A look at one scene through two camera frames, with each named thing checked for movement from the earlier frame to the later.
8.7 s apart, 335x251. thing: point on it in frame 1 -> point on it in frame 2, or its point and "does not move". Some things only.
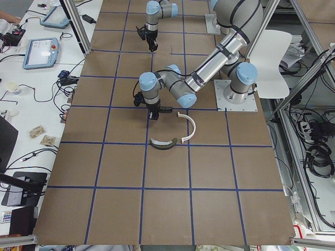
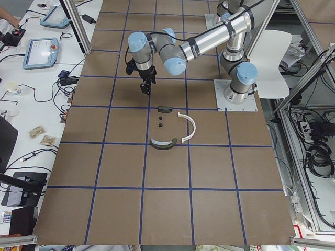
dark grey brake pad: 165,109 does not move
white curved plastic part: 194,128 does not move
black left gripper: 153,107 -> 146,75
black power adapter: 88,19 does not move
